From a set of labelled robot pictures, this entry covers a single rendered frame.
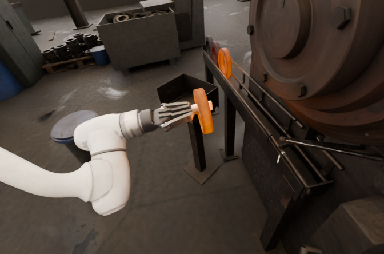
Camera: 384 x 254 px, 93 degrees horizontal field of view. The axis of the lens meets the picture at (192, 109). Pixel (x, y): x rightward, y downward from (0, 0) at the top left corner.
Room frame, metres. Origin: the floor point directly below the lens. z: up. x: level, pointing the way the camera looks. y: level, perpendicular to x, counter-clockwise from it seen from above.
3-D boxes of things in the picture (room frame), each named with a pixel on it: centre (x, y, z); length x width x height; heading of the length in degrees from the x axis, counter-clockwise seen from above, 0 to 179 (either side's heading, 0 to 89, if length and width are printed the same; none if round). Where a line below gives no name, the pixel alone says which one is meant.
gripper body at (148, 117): (0.46, 0.12, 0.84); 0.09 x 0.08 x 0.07; 95
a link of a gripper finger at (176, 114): (0.45, 0.05, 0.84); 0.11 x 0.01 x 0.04; 94
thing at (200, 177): (0.81, 0.01, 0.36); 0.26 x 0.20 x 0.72; 40
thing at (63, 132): (1.03, 0.85, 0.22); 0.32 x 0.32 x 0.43
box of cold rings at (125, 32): (3.03, 0.61, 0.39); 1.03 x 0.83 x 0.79; 99
